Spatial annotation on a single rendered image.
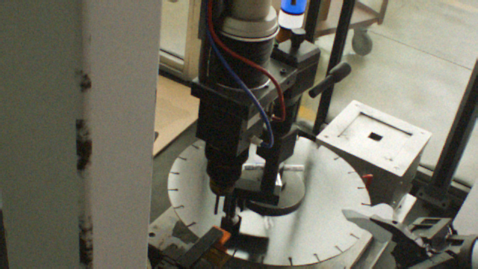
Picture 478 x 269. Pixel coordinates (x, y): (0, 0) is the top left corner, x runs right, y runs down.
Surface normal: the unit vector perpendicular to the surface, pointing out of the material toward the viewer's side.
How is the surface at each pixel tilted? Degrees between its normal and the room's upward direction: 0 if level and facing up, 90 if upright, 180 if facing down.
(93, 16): 90
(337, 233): 0
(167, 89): 0
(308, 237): 0
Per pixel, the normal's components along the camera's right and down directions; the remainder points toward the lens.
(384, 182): -0.53, 0.45
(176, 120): 0.13, -0.80
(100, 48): 0.84, 0.41
